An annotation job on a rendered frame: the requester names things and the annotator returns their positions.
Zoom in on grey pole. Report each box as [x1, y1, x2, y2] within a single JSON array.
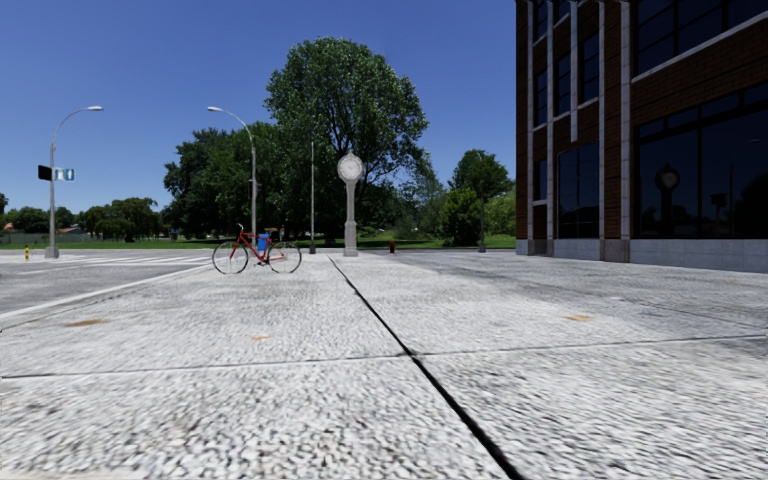
[[308, 141, 317, 255]]

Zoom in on red brick building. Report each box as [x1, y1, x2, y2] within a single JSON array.
[[515, 0, 768, 275]]

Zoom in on trees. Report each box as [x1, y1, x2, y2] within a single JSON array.
[[0, 193, 164, 243], [161, 37, 448, 242]]

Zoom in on red bicycle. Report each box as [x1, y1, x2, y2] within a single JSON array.
[[211, 223, 303, 276]]

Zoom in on grey street lamp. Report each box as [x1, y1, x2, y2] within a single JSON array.
[[206, 106, 259, 244], [37, 105, 105, 260]]

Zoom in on grey street clock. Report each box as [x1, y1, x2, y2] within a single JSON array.
[[336, 149, 365, 258]]

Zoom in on tree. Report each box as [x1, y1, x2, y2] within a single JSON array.
[[439, 149, 517, 248]]

